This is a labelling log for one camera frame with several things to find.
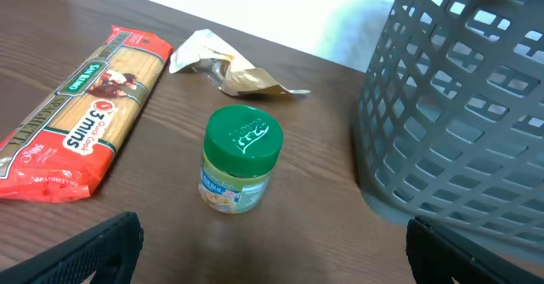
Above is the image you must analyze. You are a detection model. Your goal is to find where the grey plastic basket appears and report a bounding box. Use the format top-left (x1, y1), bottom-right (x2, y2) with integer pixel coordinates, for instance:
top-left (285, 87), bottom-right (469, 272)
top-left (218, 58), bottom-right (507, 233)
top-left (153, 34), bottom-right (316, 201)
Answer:
top-left (354, 0), bottom-right (543, 252)

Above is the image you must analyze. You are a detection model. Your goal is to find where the beige pouch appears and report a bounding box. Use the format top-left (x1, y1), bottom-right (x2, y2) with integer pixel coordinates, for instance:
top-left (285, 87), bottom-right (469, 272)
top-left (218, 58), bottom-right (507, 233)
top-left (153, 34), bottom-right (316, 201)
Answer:
top-left (168, 29), bottom-right (307, 97)

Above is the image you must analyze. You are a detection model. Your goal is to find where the green lid jar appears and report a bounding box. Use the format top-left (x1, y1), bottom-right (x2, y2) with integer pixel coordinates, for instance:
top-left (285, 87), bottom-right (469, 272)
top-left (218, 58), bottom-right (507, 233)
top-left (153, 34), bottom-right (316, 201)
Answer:
top-left (198, 105), bottom-right (284, 214)

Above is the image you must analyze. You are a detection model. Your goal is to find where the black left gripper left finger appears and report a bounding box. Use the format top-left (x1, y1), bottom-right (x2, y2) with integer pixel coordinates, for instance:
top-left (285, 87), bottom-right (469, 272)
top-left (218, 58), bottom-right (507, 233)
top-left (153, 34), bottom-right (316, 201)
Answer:
top-left (1, 212), bottom-right (144, 284)

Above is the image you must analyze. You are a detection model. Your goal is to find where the red spaghetti packet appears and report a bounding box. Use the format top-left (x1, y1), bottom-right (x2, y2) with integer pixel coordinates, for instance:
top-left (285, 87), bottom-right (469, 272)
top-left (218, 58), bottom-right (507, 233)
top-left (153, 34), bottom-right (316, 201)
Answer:
top-left (1, 26), bottom-right (173, 203)

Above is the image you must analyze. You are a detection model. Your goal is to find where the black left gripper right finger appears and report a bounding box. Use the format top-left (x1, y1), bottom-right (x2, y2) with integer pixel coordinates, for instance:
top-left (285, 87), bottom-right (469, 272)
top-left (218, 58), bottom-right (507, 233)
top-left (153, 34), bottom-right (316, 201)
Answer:
top-left (405, 216), bottom-right (543, 284)

